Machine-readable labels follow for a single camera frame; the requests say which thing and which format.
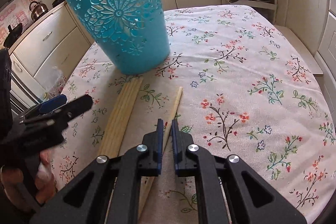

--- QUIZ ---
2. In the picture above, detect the teal perforated plastic basket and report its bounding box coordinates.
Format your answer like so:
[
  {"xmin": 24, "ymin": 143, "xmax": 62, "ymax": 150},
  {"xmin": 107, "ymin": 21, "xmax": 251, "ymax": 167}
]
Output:
[{"xmin": 66, "ymin": 0, "xmax": 170, "ymax": 75}]

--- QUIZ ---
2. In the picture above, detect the floral white tablecloth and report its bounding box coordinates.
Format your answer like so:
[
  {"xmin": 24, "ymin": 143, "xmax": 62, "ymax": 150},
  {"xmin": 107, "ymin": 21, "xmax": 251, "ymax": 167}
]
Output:
[{"xmin": 52, "ymin": 5, "xmax": 335, "ymax": 223}]

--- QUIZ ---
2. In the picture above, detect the person's left hand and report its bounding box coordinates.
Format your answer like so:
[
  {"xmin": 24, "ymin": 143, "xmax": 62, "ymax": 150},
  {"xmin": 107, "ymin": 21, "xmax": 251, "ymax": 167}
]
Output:
[{"xmin": 1, "ymin": 149, "xmax": 56, "ymax": 211}]

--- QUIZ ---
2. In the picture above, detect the single wooden chopstick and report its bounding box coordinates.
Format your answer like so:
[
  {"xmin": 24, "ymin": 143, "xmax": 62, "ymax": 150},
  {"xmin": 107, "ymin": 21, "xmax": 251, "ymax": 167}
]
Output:
[{"xmin": 138, "ymin": 86, "xmax": 183, "ymax": 219}]

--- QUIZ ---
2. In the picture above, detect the copper kettle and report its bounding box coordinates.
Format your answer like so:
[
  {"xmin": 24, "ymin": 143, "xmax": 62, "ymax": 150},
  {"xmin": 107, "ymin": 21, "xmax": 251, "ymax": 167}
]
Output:
[{"xmin": 29, "ymin": 1, "xmax": 49, "ymax": 22}]

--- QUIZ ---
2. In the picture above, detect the black wok on stove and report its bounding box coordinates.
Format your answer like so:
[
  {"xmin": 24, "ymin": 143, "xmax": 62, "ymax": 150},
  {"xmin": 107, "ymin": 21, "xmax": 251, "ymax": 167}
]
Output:
[{"xmin": 3, "ymin": 23, "xmax": 23, "ymax": 48}]

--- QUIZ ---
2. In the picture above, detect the bundle of wooden chopsticks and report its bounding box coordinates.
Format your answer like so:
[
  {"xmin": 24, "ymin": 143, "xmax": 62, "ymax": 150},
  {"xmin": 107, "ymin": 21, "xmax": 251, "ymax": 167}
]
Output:
[{"xmin": 97, "ymin": 77, "xmax": 143, "ymax": 158}]

